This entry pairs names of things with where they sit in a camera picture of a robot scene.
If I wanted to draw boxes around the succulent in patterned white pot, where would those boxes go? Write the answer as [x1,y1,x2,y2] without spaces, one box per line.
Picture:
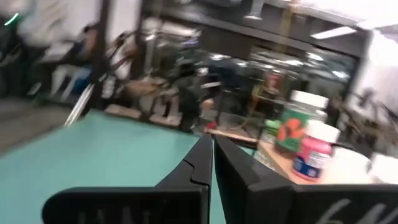
[257,119,282,166]

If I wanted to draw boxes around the pink-label white-capped bottle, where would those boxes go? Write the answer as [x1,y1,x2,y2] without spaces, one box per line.
[291,119,342,183]

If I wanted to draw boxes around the person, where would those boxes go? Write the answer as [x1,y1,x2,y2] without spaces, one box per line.
[67,23,100,97]

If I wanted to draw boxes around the silver aluminium extrusion bar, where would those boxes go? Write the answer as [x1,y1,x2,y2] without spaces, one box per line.
[63,83,95,127]

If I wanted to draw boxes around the green table mat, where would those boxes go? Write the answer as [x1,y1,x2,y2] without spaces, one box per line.
[0,108,259,224]

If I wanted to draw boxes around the green orange-fruit gummy bottle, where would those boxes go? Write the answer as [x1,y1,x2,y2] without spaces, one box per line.
[274,89,330,154]

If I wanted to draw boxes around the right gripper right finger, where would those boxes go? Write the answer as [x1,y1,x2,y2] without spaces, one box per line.
[213,134,398,224]

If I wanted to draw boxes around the wooden shelf with black legs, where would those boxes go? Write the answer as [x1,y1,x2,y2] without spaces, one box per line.
[256,138,398,187]

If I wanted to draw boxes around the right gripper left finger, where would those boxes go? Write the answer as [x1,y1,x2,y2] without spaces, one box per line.
[41,133,214,224]

